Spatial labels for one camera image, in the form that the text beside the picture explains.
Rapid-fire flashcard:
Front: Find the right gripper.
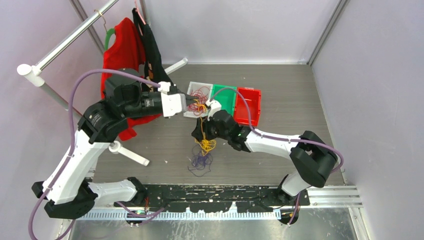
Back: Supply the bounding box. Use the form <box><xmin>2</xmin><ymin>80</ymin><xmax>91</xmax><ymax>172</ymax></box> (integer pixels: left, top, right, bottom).
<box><xmin>192</xmin><ymin>115</ymin><xmax>230</xmax><ymax>143</ymax></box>

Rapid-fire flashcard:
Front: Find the red wire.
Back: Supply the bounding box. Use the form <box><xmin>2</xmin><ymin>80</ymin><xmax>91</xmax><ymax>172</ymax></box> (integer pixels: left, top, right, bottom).
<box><xmin>186</xmin><ymin>86</ymin><xmax>212</xmax><ymax>117</ymax></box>

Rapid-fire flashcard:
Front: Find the yellow wire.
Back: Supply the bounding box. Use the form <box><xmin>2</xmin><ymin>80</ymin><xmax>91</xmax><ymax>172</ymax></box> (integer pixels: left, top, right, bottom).
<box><xmin>192</xmin><ymin>99</ymin><xmax>218</xmax><ymax>157</ymax></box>

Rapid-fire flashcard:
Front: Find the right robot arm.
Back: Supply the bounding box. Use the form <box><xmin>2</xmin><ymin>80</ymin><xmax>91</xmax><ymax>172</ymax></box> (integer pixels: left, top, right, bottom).
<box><xmin>191</xmin><ymin>110</ymin><xmax>337</xmax><ymax>206</ymax></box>

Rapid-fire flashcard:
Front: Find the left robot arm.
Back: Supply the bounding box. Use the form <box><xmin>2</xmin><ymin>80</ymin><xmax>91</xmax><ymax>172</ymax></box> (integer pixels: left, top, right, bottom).
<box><xmin>32</xmin><ymin>68</ymin><xmax>196</xmax><ymax>220</ymax></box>

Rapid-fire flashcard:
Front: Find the white plastic bin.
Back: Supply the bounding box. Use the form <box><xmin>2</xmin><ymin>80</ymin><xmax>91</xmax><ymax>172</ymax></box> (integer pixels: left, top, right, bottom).
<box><xmin>183</xmin><ymin>81</ymin><xmax>213</xmax><ymax>118</ymax></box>

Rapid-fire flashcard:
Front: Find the green plastic bin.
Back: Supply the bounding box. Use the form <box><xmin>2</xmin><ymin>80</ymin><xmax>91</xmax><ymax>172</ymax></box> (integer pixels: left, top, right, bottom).
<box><xmin>210</xmin><ymin>84</ymin><xmax>237</xmax><ymax>116</ymax></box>

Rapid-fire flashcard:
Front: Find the black shirt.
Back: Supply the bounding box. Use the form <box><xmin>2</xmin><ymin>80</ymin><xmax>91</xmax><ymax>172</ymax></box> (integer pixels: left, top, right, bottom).
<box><xmin>132</xmin><ymin>8</ymin><xmax>174</xmax><ymax>85</ymax></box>

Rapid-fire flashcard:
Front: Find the red plastic bin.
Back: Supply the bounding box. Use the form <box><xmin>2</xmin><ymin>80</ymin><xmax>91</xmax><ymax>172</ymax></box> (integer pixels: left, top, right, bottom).
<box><xmin>232</xmin><ymin>87</ymin><xmax>262</xmax><ymax>127</ymax></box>

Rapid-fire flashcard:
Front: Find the red shirt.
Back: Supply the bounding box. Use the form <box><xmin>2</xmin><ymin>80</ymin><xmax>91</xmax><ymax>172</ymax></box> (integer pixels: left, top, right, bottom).
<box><xmin>103</xmin><ymin>17</ymin><xmax>162</xmax><ymax>141</ymax></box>

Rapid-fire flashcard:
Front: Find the green hanger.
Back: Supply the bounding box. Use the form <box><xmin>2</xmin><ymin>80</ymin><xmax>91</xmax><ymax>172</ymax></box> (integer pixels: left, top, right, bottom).
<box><xmin>104</xmin><ymin>28</ymin><xmax>116</xmax><ymax>51</ymax></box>

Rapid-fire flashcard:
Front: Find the white clothes rack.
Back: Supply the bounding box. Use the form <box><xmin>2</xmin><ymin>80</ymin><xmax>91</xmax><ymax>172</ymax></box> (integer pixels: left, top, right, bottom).
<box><xmin>16</xmin><ymin>0</ymin><xmax>189</xmax><ymax>167</ymax></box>

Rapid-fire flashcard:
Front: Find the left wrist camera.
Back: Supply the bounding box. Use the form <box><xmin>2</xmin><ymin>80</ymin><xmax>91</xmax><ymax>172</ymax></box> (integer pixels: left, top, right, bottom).
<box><xmin>157</xmin><ymin>81</ymin><xmax>187</xmax><ymax>118</ymax></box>

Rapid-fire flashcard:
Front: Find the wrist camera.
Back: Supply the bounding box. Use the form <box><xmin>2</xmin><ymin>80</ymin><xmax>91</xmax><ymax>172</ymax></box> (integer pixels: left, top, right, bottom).
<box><xmin>157</xmin><ymin>81</ymin><xmax>187</xmax><ymax>118</ymax></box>
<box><xmin>205</xmin><ymin>99</ymin><xmax>222</xmax><ymax>121</ymax></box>

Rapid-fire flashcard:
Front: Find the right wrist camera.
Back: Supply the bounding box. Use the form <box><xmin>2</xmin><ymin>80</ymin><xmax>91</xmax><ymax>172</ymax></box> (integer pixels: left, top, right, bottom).
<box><xmin>205</xmin><ymin>99</ymin><xmax>222</xmax><ymax>121</ymax></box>

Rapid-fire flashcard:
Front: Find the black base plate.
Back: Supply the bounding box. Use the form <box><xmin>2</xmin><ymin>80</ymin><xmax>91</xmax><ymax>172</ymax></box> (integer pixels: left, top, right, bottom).
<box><xmin>123</xmin><ymin>184</ymin><xmax>296</xmax><ymax>213</ymax></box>

